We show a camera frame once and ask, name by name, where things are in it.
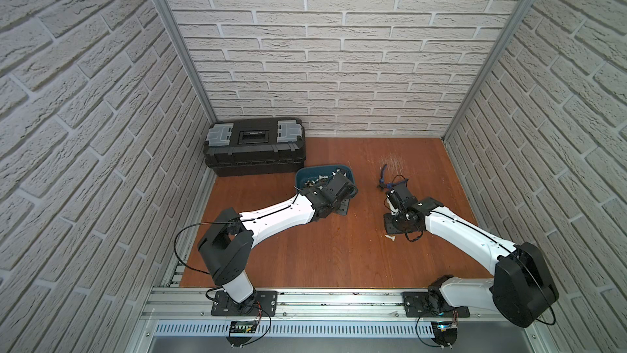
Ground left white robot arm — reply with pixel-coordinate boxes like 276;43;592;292
197;172;358;304

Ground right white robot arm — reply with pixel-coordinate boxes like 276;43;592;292
379;181;559;328

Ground teal plastic storage tray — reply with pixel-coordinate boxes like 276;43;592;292
296;165;355;189

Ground black plastic toolbox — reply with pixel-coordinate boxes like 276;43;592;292
202;117;306;177

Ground right circuit board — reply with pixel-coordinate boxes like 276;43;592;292
431;322;458;348

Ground circuit board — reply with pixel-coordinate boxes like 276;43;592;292
431;322;458;348
226;320;259;347

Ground left circuit board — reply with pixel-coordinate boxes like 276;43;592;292
226;320;259;347

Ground blue handled pliers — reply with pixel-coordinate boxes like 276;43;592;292
377;164;408;191

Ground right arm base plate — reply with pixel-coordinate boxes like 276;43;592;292
402;291;470;318

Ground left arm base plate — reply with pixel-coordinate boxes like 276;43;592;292
211;290;279;317

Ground aluminium mounting rail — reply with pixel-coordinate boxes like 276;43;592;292
141;286;540;325

